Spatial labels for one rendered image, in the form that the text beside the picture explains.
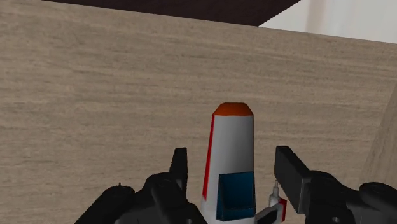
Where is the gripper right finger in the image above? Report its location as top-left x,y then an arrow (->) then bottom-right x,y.
274,145 -> 397,224

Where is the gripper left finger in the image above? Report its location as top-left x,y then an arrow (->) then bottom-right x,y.
74,147 -> 208,224

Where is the white toy jet plane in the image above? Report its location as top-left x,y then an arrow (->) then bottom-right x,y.
200,102 -> 288,224

